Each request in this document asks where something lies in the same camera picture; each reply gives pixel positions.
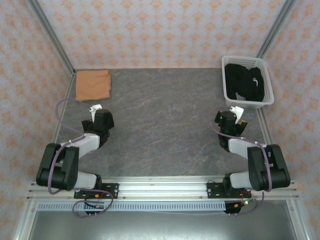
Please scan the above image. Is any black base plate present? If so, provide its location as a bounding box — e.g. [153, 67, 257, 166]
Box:
[73, 183, 119, 200]
[206, 181, 252, 200]

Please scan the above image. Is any white plastic laundry basket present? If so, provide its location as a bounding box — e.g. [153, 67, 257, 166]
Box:
[221, 55, 275, 109]

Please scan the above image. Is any slotted grey cable duct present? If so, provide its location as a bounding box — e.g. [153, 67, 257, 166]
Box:
[37, 201, 227, 212]

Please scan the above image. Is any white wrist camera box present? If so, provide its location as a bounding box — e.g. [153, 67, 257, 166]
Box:
[87, 104, 103, 122]
[229, 106, 245, 123]

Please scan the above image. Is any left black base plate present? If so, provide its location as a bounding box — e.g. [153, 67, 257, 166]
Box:
[73, 183, 119, 200]

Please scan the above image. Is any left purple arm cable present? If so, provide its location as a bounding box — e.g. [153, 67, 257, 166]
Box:
[47, 97, 114, 219]

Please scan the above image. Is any small circuit board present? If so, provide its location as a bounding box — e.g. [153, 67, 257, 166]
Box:
[234, 198, 257, 208]
[84, 203, 106, 211]

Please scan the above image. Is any black t-shirt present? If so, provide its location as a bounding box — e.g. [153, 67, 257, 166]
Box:
[224, 63, 265, 103]

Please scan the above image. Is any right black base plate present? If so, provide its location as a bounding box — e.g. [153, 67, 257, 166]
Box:
[206, 181, 252, 200]

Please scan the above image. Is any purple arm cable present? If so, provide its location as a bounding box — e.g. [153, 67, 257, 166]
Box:
[211, 109, 274, 216]
[47, 97, 114, 219]

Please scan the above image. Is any aluminium frame post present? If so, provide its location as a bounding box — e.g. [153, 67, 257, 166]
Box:
[256, 0, 299, 60]
[26, 0, 76, 76]

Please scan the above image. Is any aluminium mounting rail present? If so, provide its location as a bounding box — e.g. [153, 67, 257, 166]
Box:
[26, 176, 300, 201]

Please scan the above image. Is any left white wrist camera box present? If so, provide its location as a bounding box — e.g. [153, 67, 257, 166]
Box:
[87, 104, 103, 122]

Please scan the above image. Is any grey metal sheet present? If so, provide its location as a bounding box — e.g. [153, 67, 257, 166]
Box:
[26, 211, 300, 240]

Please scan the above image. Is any orange cartoon print t-shirt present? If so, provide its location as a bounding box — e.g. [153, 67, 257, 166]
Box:
[74, 69, 113, 102]

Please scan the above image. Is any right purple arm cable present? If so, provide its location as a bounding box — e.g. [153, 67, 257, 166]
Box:
[211, 109, 274, 216]

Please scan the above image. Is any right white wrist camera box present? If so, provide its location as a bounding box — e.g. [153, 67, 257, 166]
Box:
[229, 106, 245, 123]

